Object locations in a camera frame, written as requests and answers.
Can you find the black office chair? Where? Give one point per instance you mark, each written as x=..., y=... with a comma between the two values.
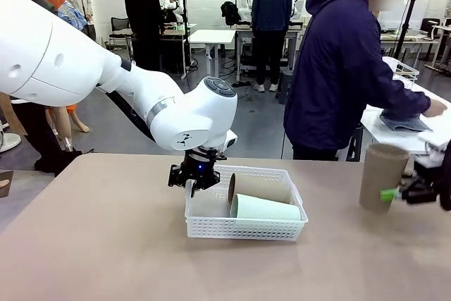
x=430, y=26

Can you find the black light stand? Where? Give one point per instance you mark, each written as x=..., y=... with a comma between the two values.
x=184, y=33

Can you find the desk with green light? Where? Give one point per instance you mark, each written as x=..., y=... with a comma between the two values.
x=176, y=31

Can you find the beige desk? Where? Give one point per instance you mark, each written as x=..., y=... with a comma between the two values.
x=421, y=43

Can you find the person's right forearm purple sleeve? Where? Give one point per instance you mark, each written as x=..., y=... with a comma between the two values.
x=405, y=100

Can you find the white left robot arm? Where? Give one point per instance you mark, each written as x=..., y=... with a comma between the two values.
x=70, y=61

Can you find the white round fan base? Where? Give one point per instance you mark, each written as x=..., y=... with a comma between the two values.
x=8, y=142

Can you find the person in purple jacket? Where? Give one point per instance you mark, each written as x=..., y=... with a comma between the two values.
x=327, y=68

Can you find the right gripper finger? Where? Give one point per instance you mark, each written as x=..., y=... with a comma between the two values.
x=415, y=179
x=391, y=194

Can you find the white plastic basket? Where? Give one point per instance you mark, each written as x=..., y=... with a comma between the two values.
x=246, y=228

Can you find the blue-grey cloth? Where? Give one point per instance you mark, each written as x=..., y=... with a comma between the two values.
x=405, y=123

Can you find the black tripod stand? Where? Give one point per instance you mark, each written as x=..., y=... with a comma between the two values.
x=407, y=22

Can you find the long grey workbench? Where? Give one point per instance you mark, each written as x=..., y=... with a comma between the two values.
x=243, y=33

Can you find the person's right hand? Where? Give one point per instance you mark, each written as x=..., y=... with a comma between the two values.
x=435, y=108

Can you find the white desk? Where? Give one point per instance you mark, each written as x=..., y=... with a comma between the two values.
x=211, y=36

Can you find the brown cup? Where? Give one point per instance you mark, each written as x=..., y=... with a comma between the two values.
x=382, y=177
x=260, y=188

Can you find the person in black clothes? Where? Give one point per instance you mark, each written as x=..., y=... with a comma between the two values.
x=144, y=15

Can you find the person in blue jacket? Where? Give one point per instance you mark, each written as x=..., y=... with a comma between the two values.
x=271, y=15

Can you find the brown cardboard sheet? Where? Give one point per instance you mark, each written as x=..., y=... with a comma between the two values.
x=10, y=114

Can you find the person in black trousers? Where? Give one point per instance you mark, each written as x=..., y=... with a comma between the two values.
x=38, y=132

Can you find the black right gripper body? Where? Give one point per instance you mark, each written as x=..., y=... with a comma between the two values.
x=444, y=184

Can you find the black stool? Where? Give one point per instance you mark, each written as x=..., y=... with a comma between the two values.
x=283, y=86

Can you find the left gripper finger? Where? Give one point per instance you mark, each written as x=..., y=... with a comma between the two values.
x=209, y=180
x=175, y=176

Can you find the pale green cup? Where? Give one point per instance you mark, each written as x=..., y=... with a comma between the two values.
x=267, y=209

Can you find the black backpack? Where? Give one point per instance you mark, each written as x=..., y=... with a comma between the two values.
x=230, y=13

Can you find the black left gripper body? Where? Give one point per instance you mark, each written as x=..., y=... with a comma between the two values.
x=200, y=166

